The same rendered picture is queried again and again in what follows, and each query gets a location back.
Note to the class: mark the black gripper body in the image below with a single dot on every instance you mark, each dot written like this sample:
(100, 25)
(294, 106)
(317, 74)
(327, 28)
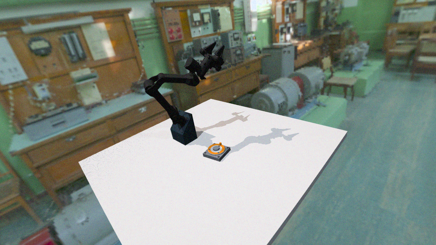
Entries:
(209, 59)

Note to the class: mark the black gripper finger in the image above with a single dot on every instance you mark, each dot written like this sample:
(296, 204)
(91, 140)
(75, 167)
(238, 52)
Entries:
(210, 47)
(219, 52)

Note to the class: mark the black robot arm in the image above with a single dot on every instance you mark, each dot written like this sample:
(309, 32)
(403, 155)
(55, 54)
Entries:
(190, 78)

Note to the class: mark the orange and white round plate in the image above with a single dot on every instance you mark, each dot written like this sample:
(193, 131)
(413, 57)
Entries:
(220, 151)

